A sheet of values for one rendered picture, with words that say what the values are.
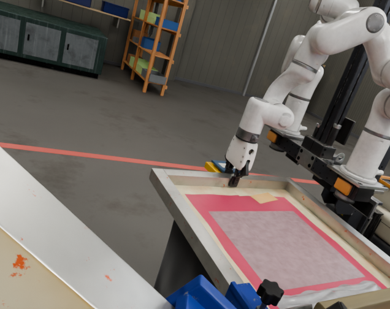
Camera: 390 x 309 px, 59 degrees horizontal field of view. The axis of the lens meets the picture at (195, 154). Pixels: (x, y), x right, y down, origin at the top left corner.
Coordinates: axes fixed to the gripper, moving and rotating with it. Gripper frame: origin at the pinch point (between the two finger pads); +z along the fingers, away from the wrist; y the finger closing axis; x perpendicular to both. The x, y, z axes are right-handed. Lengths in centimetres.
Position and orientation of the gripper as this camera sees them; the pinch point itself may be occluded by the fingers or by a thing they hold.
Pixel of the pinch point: (230, 178)
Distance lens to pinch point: 119.3
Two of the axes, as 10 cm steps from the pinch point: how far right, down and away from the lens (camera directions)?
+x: -8.6, -0.8, -5.1
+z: -3.0, 8.9, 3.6
